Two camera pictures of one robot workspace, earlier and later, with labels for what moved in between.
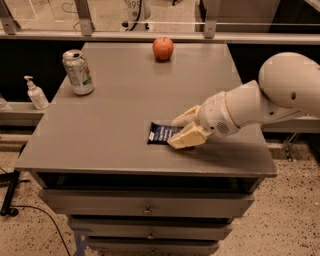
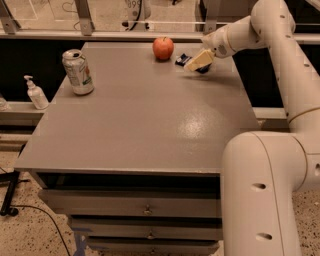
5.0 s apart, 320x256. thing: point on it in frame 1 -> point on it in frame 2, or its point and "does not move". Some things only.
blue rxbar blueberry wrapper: [159, 134] -> [183, 59]
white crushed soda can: [79, 72] does not move
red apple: [163, 48] does not move
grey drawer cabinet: [90, 159] does not move
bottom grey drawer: [152, 246] does not move
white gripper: [216, 114] -> [216, 42]
